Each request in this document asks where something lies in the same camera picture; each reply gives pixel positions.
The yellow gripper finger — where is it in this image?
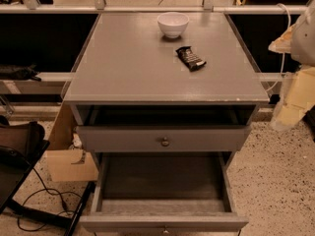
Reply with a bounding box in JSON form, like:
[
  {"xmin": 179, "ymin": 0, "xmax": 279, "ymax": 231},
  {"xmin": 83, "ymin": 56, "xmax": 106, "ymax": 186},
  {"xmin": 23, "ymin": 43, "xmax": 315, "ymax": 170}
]
[
  {"xmin": 271, "ymin": 65, "xmax": 315, "ymax": 131},
  {"xmin": 268, "ymin": 25, "xmax": 294, "ymax": 53}
]

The black rxbar chocolate wrapper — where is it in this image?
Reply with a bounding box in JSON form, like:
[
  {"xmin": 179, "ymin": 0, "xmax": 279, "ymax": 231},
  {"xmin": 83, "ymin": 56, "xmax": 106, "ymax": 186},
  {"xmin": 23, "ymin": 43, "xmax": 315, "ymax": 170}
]
[{"xmin": 176, "ymin": 46, "xmax": 207, "ymax": 72}]

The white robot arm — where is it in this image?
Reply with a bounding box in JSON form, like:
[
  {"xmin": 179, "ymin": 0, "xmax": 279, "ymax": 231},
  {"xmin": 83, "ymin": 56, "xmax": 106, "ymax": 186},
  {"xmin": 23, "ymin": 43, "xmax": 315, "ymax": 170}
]
[{"xmin": 268, "ymin": 5, "xmax": 315, "ymax": 131}]

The grey top drawer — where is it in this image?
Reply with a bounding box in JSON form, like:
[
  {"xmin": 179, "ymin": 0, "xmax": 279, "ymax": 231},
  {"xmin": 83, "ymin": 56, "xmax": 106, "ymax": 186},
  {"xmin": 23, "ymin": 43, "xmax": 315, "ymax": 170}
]
[{"xmin": 77, "ymin": 126, "xmax": 251, "ymax": 152}]

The brass top drawer knob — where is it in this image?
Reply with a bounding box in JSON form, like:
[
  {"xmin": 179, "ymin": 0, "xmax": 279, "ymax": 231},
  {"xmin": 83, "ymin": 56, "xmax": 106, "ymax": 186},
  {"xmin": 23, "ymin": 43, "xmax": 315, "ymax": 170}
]
[{"xmin": 160, "ymin": 138, "xmax": 169, "ymax": 147}]

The grey wooden drawer cabinet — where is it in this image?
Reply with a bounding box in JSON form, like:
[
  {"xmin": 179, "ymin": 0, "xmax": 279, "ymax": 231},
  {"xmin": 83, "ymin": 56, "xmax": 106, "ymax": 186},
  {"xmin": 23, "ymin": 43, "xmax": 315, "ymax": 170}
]
[{"xmin": 63, "ymin": 11, "xmax": 271, "ymax": 159}]

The open grey middle drawer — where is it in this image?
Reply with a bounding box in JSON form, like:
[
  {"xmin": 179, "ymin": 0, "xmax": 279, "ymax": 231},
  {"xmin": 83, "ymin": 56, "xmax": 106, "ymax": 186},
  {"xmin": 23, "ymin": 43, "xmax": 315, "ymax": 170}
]
[{"xmin": 80, "ymin": 152, "xmax": 248, "ymax": 234}]

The white ceramic bowl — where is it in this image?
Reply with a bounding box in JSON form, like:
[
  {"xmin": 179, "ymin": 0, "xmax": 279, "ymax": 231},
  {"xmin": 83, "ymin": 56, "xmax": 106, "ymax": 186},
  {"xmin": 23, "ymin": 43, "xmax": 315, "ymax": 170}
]
[{"xmin": 157, "ymin": 12, "xmax": 189, "ymax": 38}]

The brown cardboard box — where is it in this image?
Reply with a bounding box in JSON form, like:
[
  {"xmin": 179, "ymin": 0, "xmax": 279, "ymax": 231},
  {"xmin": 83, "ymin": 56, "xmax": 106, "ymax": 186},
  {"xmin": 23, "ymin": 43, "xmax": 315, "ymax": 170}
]
[{"xmin": 46, "ymin": 104, "xmax": 98, "ymax": 182}]

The dark brown bag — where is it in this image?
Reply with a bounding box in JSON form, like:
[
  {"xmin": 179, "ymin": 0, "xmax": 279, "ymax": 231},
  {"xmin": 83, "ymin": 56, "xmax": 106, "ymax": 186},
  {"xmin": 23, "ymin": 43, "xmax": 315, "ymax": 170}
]
[{"xmin": 0, "ymin": 115, "xmax": 45, "ymax": 168}]

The black folding stand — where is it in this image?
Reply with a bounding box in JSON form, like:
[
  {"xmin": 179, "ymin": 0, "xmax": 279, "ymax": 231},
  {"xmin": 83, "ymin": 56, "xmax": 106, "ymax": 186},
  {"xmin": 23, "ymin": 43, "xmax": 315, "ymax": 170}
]
[{"xmin": 0, "ymin": 141, "xmax": 95, "ymax": 236}]

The black floor cable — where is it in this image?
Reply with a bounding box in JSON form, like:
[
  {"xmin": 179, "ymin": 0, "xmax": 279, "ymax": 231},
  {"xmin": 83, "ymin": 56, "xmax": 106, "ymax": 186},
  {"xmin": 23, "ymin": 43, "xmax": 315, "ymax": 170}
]
[{"xmin": 16, "ymin": 167, "xmax": 83, "ymax": 232}]

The black cloth on rail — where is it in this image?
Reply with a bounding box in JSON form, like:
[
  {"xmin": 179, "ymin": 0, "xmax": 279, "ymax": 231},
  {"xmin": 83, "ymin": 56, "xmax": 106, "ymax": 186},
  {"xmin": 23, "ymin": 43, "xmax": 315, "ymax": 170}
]
[{"xmin": 0, "ymin": 64, "xmax": 41, "ymax": 82}]

